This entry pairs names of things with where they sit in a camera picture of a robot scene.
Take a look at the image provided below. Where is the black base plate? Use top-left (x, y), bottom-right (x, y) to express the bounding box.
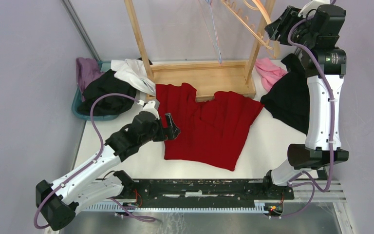
top-left (115, 179), bottom-right (295, 208)

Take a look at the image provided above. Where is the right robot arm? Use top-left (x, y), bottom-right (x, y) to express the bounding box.
top-left (262, 0), bottom-right (349, 199)

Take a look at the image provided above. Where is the purple garment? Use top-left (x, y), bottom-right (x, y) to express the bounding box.
top-left (75, 57), bottom-right (104, 101)

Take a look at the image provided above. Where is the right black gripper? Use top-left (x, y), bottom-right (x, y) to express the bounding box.
top-left (265, 4), bottom-right (317, 51)

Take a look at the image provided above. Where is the teal laundry basket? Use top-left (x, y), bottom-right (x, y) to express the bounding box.
top-left (71, 61), bottom-right (118, 121)

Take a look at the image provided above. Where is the wooden clothes rack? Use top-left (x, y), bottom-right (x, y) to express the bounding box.
top-left (124, 0), bottom-right (262, 101)

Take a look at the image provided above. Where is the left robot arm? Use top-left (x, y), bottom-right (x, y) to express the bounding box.
top-left (34, 111), bottom-right (180, 231)

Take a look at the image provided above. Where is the black garment on right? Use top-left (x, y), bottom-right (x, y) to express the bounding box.
top-left (260, 53), bottom-right (310, 135)

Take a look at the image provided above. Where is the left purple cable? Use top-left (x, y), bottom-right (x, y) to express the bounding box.
top-left (34, 93), bottom-right (157, 230)

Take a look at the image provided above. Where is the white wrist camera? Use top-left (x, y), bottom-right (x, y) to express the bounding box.
top-left (298, 0), bottom-right (333, 18)
top-left (138, 99), bottom-right (160, 119)

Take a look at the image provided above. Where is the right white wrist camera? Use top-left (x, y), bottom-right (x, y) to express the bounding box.
top-left (298, 0), bottom-right (333, 18)

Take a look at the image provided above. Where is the red skirt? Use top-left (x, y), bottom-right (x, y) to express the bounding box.
top-left (156, 83), bottom-right (263, 171)

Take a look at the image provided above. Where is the black garment in basket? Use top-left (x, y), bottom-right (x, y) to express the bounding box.
top-left (78, 69), bottom-right (142, 117)

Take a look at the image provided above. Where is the pink garment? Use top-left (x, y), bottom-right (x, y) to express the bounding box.
top-left (255, 58), bottom-right (287, 92)

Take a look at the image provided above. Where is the wooden hanger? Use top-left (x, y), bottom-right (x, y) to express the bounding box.
top-left (221, 0), bottom-right (281, 59)

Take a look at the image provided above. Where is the aluminium frame rail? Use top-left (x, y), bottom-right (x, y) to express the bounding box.
top-left (80, 180), bottom-right (345, 216)

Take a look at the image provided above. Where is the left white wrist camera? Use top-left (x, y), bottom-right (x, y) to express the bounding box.
top-left (138, 99), bottom-right (160, 119)

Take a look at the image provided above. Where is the white garment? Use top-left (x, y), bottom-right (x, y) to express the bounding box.
top-left (111, 59), bottom-right (156, 97)

